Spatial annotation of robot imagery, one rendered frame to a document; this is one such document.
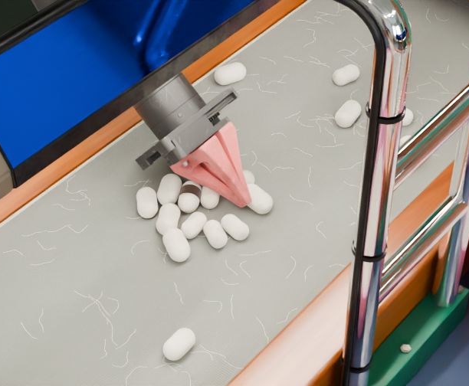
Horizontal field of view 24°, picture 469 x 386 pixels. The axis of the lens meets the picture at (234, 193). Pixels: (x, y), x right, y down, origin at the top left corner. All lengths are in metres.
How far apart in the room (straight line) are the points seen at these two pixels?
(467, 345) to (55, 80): 0.54
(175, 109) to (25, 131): 0.39
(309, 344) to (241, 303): 0.09
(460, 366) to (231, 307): 0.22
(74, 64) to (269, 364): 0.34
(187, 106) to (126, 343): 0.23
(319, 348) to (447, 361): 0.17
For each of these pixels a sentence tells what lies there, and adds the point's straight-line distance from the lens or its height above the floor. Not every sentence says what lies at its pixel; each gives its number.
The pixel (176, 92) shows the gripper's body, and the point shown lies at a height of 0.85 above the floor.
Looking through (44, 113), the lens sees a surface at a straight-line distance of 0.67.
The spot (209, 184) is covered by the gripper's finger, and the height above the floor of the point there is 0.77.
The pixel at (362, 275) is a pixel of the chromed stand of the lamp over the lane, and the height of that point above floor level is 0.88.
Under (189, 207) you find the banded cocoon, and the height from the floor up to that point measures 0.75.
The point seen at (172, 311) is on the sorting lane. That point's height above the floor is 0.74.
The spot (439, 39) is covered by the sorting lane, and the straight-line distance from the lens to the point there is 1.33.
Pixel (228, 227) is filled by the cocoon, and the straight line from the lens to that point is 1.05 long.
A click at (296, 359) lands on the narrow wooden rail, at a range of 0.93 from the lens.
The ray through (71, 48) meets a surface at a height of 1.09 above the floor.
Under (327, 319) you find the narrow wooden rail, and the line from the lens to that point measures 0.96.
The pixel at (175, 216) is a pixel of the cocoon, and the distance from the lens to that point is 1.06.
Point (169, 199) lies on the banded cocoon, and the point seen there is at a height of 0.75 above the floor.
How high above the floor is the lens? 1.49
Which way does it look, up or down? 43 degrees down
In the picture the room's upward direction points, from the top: straight up
